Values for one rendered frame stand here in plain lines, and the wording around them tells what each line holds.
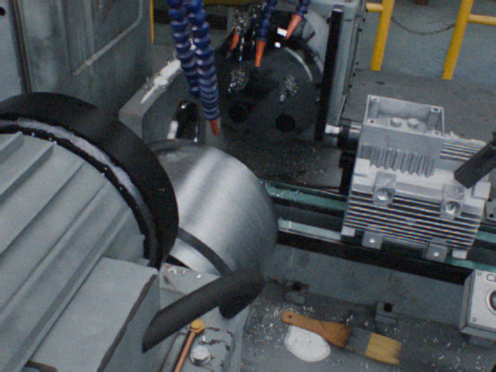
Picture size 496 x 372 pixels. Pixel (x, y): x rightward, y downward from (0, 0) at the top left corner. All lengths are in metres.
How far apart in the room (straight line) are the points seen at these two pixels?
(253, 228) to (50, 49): 0.37
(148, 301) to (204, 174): 0.37
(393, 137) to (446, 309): 0.33
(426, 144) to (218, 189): 0.34
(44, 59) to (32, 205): 0.51
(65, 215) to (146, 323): 0.08
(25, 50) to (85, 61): 0.12
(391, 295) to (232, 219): 0.44
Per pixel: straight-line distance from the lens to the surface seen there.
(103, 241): 0.39
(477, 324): 0.77
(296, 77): 1.17
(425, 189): 0.93
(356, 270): 1.04
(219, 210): 0.69
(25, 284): 0.34
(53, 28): 0.86
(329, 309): 1.07
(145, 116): 0.88
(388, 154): 0.91
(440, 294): 1.06
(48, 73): 0.88
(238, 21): 0.87
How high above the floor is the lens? 1.57
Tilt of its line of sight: 36 degrees down
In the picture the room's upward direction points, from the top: 4 degrees clockwise
